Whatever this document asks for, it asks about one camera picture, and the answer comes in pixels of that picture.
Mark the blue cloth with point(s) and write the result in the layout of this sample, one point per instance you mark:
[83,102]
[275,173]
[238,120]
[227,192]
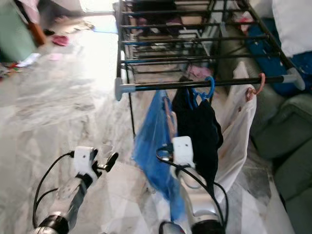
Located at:
[151,151]

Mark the pink plastic clothes hanger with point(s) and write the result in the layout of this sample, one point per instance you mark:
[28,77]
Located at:
[170,119]

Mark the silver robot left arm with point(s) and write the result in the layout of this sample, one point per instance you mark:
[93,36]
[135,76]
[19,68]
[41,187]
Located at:
[73,195]

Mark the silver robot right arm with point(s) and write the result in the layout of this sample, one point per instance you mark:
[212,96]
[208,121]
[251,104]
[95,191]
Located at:
[195,200]

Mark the blue clothes hanger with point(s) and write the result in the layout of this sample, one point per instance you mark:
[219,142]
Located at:
[204,90]

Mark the red clothes hanger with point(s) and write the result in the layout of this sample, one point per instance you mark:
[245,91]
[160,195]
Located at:
[256,87]

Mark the navy blue garment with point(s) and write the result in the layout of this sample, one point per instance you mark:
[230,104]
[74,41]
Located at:
[202,131]

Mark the robot right leg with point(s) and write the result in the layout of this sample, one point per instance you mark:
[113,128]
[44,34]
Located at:
[170,227]

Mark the white shirt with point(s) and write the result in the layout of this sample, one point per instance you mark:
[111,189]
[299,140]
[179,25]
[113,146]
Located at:
[236,131]

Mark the black metal drying rack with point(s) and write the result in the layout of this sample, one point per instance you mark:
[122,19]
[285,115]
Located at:
[200,58]

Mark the pink paper slip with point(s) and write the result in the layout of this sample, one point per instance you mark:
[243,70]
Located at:
[55,56]

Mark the dark green sofa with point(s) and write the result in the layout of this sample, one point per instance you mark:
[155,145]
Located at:
[282,146]

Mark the red slippers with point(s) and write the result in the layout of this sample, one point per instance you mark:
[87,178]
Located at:
[60,40]

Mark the white paper sheet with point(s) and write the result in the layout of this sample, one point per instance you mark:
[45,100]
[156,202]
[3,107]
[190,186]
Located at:
[28,59]

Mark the blue floor mat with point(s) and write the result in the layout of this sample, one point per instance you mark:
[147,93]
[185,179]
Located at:
[105,28]

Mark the blue fabric bag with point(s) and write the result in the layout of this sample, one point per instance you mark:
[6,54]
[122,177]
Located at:
[273,53]

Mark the bright glass door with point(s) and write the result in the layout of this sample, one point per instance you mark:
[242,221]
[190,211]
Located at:
[96,6]

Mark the green laundry hamper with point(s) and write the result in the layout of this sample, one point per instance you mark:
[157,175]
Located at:
[13,31]

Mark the white pillow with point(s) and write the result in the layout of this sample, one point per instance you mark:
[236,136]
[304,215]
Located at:
[292,22]

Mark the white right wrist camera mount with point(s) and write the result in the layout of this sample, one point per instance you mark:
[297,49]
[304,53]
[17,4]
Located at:
[183,151]

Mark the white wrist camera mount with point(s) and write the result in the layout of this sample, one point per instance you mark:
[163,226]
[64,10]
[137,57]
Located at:
[85,160]
[183,151]

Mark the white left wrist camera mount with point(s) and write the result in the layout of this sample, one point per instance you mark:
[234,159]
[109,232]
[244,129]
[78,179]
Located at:
[85,160]

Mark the brown wooden post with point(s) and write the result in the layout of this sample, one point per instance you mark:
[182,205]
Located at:
[35,27]

